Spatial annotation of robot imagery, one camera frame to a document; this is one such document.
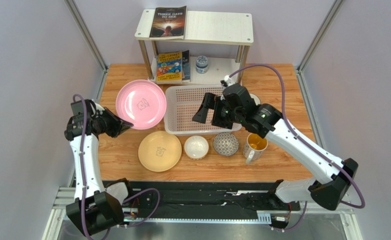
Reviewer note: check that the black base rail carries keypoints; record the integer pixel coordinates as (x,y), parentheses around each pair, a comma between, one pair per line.
(200,201)

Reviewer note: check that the white two-tier shelf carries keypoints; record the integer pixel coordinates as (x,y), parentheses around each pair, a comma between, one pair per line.
(203,27)

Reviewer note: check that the yellow treehouse book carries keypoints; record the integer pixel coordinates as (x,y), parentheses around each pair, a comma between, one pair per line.
(169,69)

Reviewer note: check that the dark blue book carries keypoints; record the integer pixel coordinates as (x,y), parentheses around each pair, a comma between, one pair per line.
(186,67)

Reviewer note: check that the grey patterned bowl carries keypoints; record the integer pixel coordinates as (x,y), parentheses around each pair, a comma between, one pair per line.
(226,144)

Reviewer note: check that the white striped bowl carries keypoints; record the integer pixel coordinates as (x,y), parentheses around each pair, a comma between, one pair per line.
(196,147)

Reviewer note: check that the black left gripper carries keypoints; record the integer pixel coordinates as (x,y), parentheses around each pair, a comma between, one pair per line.
(118,127)

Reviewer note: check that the white bowl dark outside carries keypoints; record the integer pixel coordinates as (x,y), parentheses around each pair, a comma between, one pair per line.
(255,98)

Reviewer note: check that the patterned mug yellow inside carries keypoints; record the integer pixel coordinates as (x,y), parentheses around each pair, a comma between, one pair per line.
(254,147)

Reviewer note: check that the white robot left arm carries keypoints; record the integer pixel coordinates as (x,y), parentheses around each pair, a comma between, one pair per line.
(88,159)

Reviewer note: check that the dark Three Days book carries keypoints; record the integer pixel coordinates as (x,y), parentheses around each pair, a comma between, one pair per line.
(168,23)

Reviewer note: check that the blue white ceramic jar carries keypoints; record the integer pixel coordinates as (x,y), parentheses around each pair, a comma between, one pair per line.
(202,64)

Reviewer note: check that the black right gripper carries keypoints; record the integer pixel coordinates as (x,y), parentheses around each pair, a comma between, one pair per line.
(216,113)

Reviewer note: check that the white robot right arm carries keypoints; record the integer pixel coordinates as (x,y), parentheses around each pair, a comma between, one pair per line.
(332,176)

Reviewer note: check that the yellow plate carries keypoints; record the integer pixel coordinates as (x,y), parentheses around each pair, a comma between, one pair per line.
(159,151)

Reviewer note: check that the white plastic basket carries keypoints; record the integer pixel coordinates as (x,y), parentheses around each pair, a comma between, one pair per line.
(183,102)

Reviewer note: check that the pink plate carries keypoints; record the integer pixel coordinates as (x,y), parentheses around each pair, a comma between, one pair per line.
(142,103)

